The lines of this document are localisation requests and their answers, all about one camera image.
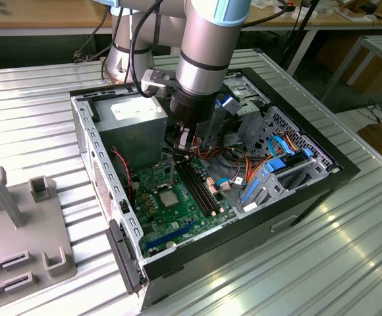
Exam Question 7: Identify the grey metal disk bay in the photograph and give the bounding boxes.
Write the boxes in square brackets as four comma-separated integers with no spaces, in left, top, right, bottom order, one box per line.
[238,154,332,217]

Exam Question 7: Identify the black camera cable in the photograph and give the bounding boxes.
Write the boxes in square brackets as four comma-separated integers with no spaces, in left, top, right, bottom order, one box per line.
[242,0,294,27]
[128,0,165,99]

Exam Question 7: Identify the small white box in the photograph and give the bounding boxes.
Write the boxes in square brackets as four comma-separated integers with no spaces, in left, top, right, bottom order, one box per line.
[274,5,317,20]

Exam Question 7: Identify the blue expansion slot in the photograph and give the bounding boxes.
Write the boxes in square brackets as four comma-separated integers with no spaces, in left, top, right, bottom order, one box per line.
[146,221,198,250]

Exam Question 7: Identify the black open PC case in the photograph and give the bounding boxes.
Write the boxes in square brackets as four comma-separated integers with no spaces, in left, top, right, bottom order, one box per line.
[68,67,362,312]

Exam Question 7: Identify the blue disk carrier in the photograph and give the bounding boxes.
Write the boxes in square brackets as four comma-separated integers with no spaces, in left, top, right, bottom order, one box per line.
[242,147,312,207]

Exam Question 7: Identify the black plastic case latch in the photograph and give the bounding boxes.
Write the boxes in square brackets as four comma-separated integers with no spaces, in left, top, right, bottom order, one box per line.
[107,219,144,295]

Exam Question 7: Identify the brown cardboard boxes under desk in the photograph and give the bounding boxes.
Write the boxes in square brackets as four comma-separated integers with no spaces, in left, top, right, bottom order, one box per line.
[315,32,382,96]

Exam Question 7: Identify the cable with silver connector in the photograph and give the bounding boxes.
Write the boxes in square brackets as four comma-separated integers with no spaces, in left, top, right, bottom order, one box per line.
[72,8,113,63]

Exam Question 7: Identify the perforated grey metal bracket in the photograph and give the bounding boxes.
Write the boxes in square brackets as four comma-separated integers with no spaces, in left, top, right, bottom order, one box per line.
[243,105,342,175]

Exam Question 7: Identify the orange flat wire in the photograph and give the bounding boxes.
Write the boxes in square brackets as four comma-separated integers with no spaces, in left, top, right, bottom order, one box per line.
[285,133,302,154]

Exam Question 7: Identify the long wooden desk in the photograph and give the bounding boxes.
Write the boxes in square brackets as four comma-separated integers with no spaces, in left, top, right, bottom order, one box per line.
[0,0,382,76]

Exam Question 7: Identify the blue flat wire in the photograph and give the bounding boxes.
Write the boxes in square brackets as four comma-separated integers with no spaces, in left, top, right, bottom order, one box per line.
[268,134,293,156]

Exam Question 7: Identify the grey plastic parts rack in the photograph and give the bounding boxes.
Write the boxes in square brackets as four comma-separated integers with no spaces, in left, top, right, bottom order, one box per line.
[0,166,78,297]

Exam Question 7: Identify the black wire bundle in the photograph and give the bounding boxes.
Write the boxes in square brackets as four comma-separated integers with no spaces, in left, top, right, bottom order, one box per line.
[219,115,244,153]

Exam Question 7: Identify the grey power supply unit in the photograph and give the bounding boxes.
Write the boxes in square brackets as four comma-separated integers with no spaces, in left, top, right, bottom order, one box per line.
[92,95,169,169]

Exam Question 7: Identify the silver square CPU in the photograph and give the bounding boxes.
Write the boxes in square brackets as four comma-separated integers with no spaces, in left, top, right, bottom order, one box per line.
[159,192,180,208]

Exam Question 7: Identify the orange yellow power wire bundle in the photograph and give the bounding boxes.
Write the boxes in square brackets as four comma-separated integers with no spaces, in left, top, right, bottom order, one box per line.
[167,124,267,185]

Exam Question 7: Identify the red black twisted wire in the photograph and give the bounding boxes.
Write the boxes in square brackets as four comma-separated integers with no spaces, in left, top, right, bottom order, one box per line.
[111,148,136,200]

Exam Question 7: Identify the CPU socket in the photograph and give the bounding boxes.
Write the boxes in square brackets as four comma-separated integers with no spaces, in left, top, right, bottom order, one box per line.
[156,188,182,211]

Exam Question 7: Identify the grey metal drive cage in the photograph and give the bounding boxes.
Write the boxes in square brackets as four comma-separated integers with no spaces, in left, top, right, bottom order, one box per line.
[196,74,271,152]

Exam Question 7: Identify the black RAM slot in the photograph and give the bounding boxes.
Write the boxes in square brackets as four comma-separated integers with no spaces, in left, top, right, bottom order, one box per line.
[180,161,215,215]
[188,159,221,212]
[177,161,211,217]
[184,161,218,214]

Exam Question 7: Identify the white metal frame table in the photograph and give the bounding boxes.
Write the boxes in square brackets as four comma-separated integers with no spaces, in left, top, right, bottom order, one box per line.
[321,34,382,103]

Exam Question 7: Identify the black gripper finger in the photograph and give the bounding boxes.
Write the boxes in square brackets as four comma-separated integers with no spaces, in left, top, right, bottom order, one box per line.
[173,121,188,163]
[183,124,198,155]

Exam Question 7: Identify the black stand pole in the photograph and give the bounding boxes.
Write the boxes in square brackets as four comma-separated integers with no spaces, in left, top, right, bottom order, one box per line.
[281,0,320,66]

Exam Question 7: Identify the green motherboard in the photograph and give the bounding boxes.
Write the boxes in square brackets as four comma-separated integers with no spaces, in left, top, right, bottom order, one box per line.
[130,154,238,259]

